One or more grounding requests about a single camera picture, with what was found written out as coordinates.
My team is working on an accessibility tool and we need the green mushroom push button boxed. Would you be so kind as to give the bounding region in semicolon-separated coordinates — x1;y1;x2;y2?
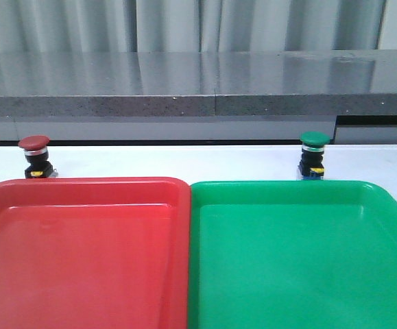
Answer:
298;132;330;180

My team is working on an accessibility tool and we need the red mushroom push button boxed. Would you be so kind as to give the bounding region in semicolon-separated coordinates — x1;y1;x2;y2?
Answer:
18;135;58;179

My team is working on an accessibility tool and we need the red plastic tray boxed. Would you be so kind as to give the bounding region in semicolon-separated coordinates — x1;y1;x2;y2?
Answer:
0;178;191;328

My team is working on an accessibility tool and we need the grey stone counter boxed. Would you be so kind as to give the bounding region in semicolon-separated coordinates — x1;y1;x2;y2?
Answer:
0;50;397;145

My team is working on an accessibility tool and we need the green plastic tray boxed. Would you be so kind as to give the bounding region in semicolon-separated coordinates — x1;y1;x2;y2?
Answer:
188;180;397;328

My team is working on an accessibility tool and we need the grey pleated curtain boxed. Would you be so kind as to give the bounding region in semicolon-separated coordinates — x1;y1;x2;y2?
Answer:
0;1;386;53

